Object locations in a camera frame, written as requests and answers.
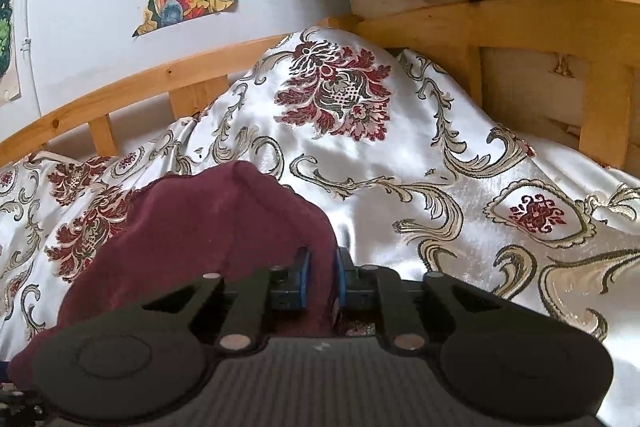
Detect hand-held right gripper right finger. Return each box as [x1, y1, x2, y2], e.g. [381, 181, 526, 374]
[332, 248, 507, 356]

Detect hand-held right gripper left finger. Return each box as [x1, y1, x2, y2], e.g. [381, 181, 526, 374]
[142, 248, 314, 356]

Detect maroon garment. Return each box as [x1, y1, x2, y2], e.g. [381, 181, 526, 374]
[7, 161, 347, 389]

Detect floral patterned satin bedspread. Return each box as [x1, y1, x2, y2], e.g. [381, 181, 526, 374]
[0, 27, 640, 427]

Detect wooden bed frame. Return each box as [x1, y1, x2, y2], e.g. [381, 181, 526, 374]
[0, 0, 640, 188]

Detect white wall pipe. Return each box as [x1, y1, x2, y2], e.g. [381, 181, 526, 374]
[20, 0, 45, 116]

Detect green print wall poster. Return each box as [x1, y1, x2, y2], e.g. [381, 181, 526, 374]
[0, 0, 23, 106]

